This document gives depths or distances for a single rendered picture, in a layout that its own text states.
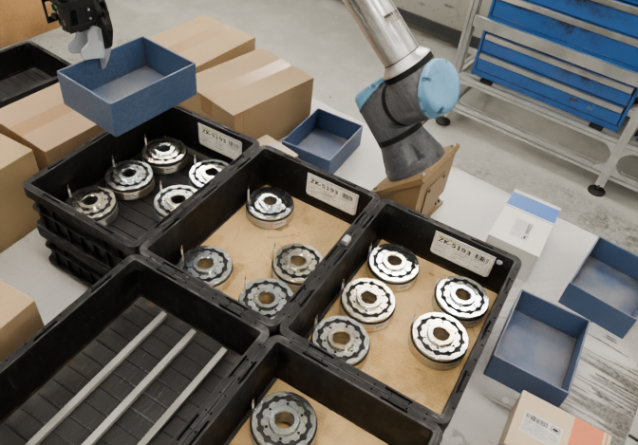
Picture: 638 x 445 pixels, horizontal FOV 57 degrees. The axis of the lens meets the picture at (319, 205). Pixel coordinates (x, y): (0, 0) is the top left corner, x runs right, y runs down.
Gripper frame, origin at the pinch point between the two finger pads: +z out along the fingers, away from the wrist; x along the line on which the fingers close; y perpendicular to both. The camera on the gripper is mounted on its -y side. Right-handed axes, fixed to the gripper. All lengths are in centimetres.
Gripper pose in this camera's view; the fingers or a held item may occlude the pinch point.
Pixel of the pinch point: (103, 60)
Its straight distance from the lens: 123.0
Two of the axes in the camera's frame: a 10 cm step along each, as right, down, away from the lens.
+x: 7.9, 4.2, -4.5
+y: -6.1, 5.0, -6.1
